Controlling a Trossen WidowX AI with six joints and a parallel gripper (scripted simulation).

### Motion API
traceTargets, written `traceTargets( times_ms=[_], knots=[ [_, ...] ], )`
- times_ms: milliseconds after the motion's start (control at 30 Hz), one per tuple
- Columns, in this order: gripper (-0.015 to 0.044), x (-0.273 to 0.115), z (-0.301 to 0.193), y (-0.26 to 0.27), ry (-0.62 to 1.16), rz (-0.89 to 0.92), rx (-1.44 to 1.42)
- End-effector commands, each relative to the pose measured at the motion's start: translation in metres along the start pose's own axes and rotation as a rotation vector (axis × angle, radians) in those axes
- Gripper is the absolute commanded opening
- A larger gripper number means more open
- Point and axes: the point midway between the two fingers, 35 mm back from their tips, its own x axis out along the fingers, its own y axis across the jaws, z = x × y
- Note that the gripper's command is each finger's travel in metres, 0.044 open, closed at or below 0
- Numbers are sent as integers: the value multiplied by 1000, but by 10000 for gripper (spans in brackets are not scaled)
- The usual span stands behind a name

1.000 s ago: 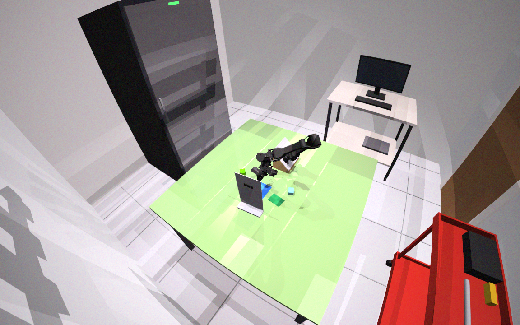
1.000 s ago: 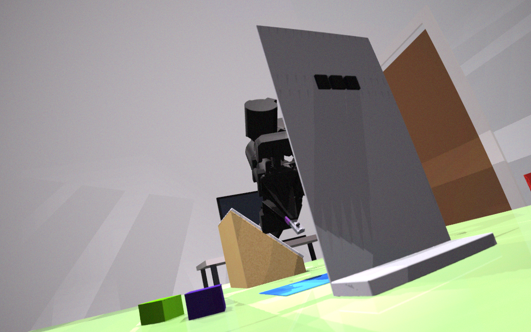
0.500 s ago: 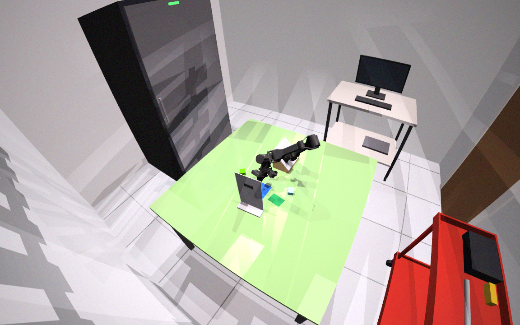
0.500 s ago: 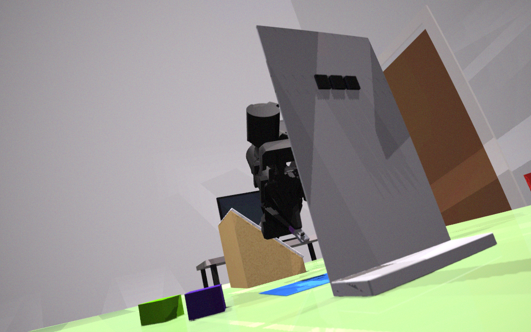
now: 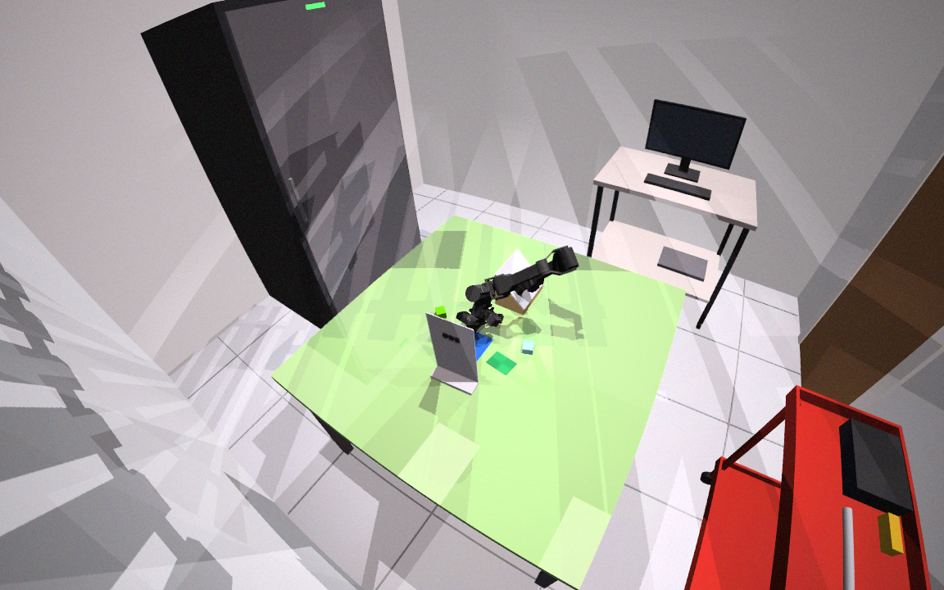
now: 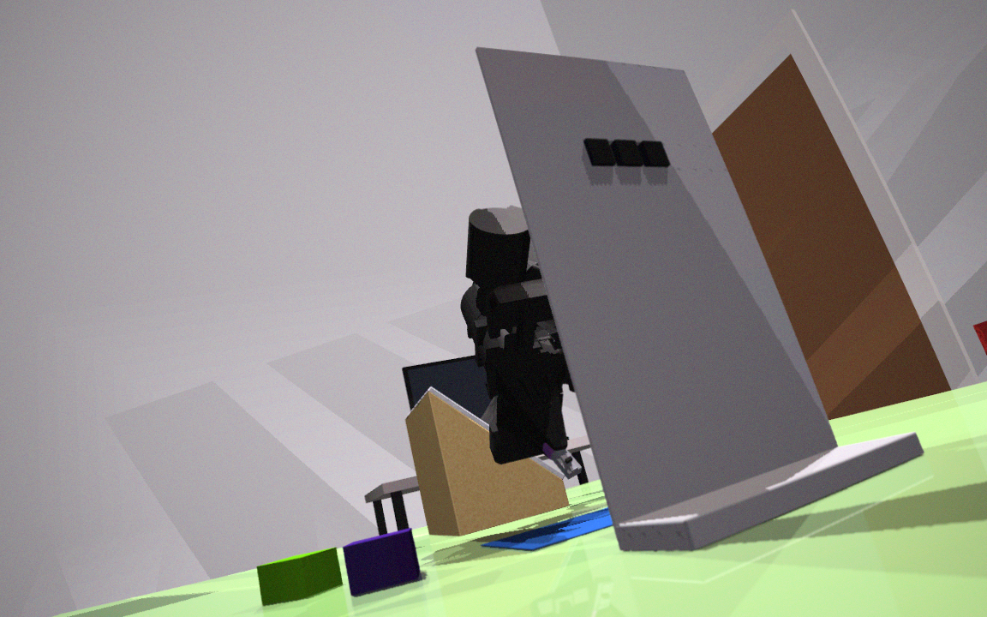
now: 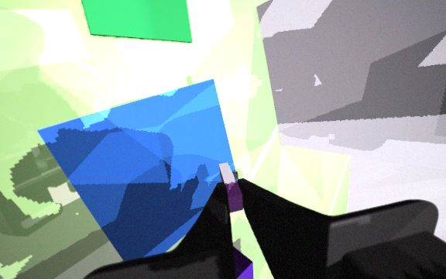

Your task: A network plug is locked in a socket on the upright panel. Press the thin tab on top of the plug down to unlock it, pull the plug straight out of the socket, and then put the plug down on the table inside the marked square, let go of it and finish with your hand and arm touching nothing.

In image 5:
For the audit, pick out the grey panel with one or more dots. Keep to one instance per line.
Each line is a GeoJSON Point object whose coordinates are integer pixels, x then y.
{"type": "Point", "coordinates": [454, 351]}

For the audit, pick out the blue square marker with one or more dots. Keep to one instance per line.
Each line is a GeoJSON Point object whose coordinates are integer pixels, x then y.
{"type": "Point", "coordinates": [481, 344]}

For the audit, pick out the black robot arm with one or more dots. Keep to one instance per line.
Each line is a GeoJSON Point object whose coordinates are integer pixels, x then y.
{"type": "Point", "coordinates": [563, 261]}

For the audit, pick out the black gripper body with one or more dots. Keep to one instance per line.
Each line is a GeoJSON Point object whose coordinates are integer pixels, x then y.
{"type": "Point", "coordinates": [474, 317]}

